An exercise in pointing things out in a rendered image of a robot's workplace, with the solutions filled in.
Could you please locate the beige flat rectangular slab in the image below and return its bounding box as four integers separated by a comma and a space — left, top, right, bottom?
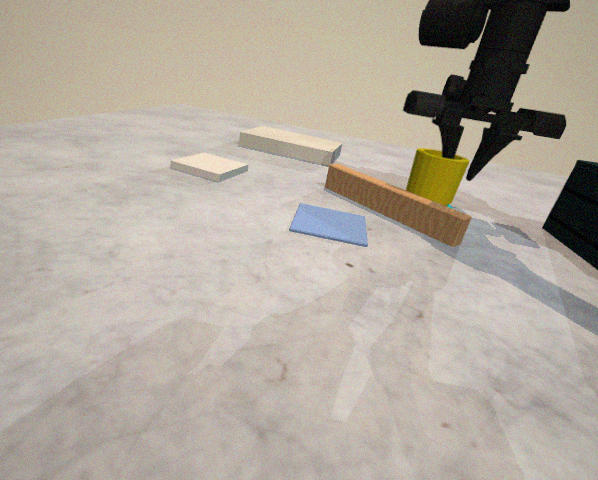
171, 153, 248, 182

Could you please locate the brown wooden bar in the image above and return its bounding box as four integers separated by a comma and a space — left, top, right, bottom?
325, 164, 472, 247

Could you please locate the beige rectangular block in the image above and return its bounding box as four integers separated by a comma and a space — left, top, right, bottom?
239, 126, 342, 166

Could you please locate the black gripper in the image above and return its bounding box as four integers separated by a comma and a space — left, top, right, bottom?
403, 49, 566, 181

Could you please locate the yellow cup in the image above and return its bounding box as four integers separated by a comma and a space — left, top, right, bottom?
406, 149, 470, 207

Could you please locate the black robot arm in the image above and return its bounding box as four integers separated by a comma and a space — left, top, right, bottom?
419, 0, 570, 103

